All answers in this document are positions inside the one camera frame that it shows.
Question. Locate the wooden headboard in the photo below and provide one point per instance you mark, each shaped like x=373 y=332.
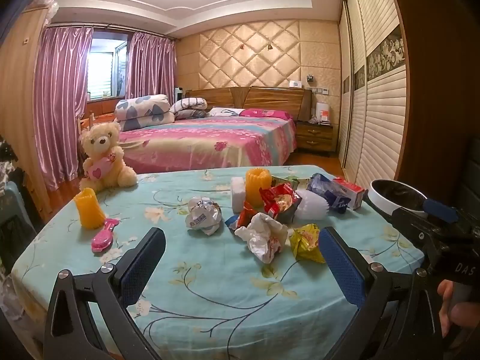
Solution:
x=262 y=97

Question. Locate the red and white carton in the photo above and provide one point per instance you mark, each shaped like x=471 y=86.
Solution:
x=348 y=191

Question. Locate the white and orange box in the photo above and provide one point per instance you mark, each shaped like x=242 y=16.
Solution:
x=322 y=112

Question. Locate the clear plastic bag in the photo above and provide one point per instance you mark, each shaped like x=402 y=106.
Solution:
x=45 y=7

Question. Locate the yellow ribbed plastic cup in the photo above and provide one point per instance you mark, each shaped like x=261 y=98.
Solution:
x=89 y=210
x=257 y=187

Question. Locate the white foam block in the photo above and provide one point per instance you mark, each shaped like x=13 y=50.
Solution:
x=238 y=195

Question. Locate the white tower appliance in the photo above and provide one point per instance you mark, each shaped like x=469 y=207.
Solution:
x=178 y=94

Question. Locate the white slatted sliding wardrobe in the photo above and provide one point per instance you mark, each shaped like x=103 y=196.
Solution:
x=378 y=120

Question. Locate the wooden nightstand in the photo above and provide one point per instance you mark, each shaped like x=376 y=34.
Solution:
x=313 y=137

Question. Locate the pink hairbrush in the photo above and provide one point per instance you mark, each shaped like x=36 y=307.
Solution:
x=100 y=242

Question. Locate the pink pillow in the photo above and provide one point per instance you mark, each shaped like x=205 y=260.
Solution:
x=266 y=113

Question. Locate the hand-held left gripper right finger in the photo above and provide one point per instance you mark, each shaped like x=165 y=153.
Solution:
x=341 y=266

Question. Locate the white round waste bin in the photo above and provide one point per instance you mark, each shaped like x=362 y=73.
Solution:
x=378 y=200

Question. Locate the white paper wrapper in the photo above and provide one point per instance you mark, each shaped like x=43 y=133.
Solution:
x=262 y=236

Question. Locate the green carton box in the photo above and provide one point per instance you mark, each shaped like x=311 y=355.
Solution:
x=281 y=180

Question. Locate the small white device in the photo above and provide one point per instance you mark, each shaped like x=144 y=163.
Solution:
x=295 y=83

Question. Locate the window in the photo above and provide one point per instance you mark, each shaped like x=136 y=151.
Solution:
x=101 y=71

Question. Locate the wall switch panel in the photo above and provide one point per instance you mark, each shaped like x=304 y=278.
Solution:
x=320 y=90

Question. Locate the light wooden cabinet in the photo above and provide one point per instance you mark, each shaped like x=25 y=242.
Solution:
x=22 y=93

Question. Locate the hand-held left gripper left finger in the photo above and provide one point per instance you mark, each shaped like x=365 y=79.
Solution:
x=140 y=270

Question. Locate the dark brown wooden panel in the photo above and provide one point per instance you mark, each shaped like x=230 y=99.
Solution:
x=438 y=75

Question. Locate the blue plastic wrapper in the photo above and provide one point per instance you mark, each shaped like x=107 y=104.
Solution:
x=326 y=191

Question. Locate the white pillow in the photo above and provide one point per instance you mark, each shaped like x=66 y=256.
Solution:
x=221 y=111

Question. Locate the cream teddy bear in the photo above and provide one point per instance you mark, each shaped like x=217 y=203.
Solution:
x=99 y=138

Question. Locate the purple curtain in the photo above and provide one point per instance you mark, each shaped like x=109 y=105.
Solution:
x=60 y=101
x=150 y=67

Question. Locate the bed with pink floral sheet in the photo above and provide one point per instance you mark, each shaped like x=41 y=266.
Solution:
x=195 y=142

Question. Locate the folded heart print quilt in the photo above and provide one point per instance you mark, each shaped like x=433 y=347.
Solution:
x=142 y=110

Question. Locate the white printed paper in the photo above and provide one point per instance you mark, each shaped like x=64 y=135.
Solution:
x=202 y=215

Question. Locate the folded striped quilt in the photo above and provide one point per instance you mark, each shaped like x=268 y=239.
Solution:
x=187 y=107

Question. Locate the yellow snack wrapper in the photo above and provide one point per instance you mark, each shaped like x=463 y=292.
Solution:
x=303 y=242

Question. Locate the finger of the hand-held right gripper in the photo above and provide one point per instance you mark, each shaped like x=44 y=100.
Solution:
x=440 y=208

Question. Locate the red snack wrapper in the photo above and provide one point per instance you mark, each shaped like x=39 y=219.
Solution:
x=275 y=198

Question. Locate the small orange snack wrapper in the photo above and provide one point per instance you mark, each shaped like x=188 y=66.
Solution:
x=245 y=213

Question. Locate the person's right hand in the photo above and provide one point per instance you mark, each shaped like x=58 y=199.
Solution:
x=465 y=315

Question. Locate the wooden chair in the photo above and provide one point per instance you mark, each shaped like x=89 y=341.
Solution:
x=84 y=127

